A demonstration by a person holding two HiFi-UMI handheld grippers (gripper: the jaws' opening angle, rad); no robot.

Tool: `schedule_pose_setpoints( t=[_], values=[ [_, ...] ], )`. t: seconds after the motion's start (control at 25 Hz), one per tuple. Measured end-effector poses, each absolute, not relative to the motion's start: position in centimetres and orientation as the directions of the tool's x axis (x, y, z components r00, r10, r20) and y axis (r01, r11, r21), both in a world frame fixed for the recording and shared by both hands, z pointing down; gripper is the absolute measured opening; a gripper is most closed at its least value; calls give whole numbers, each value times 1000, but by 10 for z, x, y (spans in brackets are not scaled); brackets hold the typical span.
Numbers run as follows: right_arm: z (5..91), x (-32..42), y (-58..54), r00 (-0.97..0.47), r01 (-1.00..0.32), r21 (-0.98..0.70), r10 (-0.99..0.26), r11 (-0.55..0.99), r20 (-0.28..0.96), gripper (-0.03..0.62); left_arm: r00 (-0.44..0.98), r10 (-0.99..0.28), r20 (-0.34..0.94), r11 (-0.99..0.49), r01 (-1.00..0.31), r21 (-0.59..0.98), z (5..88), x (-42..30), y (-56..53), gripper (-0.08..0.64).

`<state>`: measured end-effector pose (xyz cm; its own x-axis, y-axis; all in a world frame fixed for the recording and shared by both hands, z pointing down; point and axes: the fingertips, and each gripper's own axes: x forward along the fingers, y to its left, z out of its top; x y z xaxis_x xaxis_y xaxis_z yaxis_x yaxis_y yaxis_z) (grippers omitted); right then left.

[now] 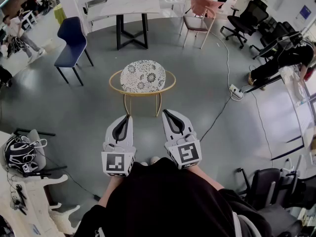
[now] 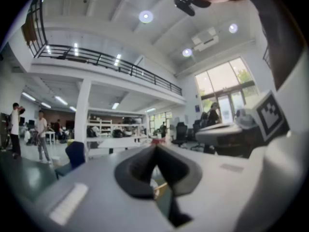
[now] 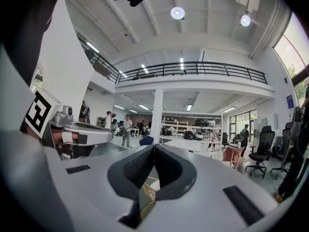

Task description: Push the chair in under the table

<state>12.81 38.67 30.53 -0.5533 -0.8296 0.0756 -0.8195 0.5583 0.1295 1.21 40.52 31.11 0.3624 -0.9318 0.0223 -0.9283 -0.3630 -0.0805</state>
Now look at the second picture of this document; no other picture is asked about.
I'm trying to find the black office chair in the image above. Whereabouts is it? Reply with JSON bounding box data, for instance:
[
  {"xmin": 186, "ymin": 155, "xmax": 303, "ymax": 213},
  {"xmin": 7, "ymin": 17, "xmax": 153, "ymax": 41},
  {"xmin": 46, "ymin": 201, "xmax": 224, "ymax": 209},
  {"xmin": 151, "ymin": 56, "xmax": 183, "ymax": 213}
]
[
  {"xmin": 171, "ymin": 121, "xmax": 189, "ymax": 148},
  {"xmin": 190, "ymin": 119, "xmax": 206, "ymax": 151}
]

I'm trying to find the wooden chair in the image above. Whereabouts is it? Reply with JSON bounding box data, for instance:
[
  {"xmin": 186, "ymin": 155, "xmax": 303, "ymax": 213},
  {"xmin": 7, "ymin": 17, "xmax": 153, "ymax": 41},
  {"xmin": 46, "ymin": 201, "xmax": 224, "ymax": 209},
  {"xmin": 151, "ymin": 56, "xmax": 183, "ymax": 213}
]
[{"xmin": 150, "ymin": 177, "xmax": 168, "ymax": 200}]

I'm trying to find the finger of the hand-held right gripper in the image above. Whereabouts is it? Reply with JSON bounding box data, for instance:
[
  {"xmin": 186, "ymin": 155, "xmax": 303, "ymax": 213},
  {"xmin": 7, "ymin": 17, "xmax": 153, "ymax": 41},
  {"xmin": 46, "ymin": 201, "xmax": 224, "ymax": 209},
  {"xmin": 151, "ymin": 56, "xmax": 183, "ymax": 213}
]
[
  {"xmin": 195, "ymin": 127, "xmax": 243, "ymax": 147},
  {"xmin": 199, "ymin": 122, "xmax": 242, "ymax": 131}
]

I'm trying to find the blue office chair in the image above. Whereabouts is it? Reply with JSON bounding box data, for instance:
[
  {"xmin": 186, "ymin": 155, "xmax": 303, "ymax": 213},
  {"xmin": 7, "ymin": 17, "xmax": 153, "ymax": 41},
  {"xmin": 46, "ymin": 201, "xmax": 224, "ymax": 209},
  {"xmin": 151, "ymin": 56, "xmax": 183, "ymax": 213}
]
[{"xmin": 54, "ymin": 141, "xmax": 86, "ymax": 179}]

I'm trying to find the black balcony railing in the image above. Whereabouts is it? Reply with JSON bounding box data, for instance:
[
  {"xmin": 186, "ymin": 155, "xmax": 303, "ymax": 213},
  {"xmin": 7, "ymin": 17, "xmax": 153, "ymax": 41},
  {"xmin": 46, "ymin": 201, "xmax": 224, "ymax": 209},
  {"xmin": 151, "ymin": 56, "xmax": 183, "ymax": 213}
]
[{"xmin": 27, "ymin": 0, "xmax": 183, "ymax": 97}]

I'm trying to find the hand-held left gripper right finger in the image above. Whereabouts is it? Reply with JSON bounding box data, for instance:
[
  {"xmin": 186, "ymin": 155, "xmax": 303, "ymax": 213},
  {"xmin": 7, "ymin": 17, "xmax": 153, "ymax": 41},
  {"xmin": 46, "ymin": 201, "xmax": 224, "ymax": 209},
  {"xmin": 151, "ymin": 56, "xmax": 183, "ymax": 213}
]
[{"xmin": 156, "ymin": 145, "xmax": 266, "ymax": 232}]

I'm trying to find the white storage shelving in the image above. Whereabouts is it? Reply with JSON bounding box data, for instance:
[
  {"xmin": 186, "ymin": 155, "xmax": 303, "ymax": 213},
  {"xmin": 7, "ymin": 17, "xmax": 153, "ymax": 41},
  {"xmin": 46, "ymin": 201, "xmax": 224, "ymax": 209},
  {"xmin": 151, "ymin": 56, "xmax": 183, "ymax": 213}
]
[{"xmin": 86, "ymin": 107, "xmax": 151, "ymax": 145}]

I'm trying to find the large glass window door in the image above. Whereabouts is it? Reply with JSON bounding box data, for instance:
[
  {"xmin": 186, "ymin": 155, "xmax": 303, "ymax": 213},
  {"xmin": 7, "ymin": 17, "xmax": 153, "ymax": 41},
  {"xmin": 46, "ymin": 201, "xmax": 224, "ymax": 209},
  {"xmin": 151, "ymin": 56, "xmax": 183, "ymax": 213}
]
[{"xmin": 194, "ymin": 57, "xmax": 259, "ymax": 124}]

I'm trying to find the long white table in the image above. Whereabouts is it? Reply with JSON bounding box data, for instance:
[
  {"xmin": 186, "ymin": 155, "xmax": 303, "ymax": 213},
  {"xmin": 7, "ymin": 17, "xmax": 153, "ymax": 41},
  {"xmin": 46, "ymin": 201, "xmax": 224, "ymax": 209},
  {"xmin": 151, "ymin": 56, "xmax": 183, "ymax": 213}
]
[{"xmin": 86, "ymin": 136, "xmax": 155, "ymax": 155}]

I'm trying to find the head-worn black camera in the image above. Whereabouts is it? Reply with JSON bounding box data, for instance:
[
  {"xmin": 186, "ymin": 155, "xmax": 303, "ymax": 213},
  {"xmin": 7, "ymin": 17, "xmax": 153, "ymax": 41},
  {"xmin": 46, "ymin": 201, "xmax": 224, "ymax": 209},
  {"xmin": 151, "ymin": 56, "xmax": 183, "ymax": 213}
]
[{"xmin": 173, "ymin": 0, "xmax": 213, "ymax": 17}]

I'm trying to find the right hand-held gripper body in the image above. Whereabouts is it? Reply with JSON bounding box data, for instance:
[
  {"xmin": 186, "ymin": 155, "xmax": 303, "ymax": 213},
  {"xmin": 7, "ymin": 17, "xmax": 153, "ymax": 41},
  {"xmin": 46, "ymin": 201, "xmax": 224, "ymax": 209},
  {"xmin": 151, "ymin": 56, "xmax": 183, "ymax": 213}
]
[{"xmin": 235, "ymin": 89, "xmax": 290, "ymax": 145}]

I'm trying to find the small white table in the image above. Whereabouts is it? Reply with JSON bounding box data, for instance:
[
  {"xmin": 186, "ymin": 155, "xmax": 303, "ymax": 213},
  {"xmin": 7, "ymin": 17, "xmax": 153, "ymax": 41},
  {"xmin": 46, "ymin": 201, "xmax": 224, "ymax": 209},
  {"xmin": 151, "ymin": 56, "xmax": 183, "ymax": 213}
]
[{"xmin": 44, "ymin": 130, "xmax": 56, "ymax": 145}]

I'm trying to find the white ceiling air conditioner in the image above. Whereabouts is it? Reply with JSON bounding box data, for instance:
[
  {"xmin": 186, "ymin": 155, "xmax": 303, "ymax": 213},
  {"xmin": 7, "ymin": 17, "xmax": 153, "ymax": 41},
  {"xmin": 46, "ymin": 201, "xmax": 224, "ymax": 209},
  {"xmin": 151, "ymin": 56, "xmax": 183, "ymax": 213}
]
[{"xmin": 191, "ymin": 27, "xmax": 220, "ymax": 53}]

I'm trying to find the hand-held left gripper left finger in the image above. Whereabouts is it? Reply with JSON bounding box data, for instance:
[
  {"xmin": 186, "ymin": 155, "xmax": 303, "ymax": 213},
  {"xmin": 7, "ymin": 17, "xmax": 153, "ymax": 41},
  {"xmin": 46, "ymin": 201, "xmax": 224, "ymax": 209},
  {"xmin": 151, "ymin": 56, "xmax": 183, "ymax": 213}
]
[{"xmin": 33, "ymin": 145, "xmax": 175, "ymax": 232}]

